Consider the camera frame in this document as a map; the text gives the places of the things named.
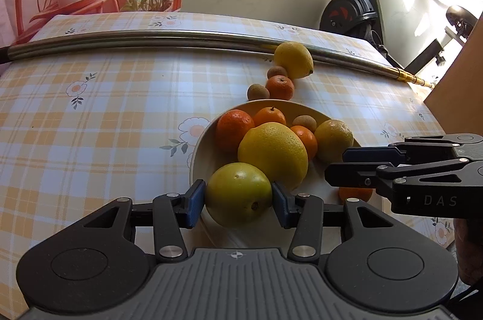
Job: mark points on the person's right hand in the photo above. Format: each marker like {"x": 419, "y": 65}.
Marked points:
{"x": 469, "y": 252}

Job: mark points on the yellow lemon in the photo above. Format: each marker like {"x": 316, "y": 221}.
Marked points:
{"x": 293, "y": 59}
{"x": 271, "y": 152}

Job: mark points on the white shallow bowl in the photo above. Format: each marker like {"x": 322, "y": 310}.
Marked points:
{"x": 203, "y": 161}

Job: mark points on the green apple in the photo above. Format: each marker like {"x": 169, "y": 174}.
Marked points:
{"x": 237, "y": 195}

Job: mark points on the long metal pole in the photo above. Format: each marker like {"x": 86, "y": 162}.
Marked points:
{"x": 113, "y": 42}

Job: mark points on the orange mandarin with stem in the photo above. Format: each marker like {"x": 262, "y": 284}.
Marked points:
{"x": 268, "y": 117}

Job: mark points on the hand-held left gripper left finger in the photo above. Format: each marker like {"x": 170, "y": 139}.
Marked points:
{"x": 196, "y": 203}

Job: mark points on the brown cardboard box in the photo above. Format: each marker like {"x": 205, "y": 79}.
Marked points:
{"x": 464, "y": 97}

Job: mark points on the black exercise bike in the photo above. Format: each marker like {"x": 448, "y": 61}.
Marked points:
{"x": 341, "y": 12}

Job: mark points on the plaid floral tablecloth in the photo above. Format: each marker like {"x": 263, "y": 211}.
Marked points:
{"x": 94, "y": 135}

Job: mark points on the small brown kiwi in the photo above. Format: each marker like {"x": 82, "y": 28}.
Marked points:
{"x": 258, "y": 92}
{"x": 277, "y": 71}
{"x": 304, "y": 121}

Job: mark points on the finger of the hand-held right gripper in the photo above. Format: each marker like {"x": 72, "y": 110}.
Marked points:
{"x": 351, "y": 174}
{"x": 369, "y": 154}

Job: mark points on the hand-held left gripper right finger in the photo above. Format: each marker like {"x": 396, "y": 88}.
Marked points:
{"x": 281, "y": 208}

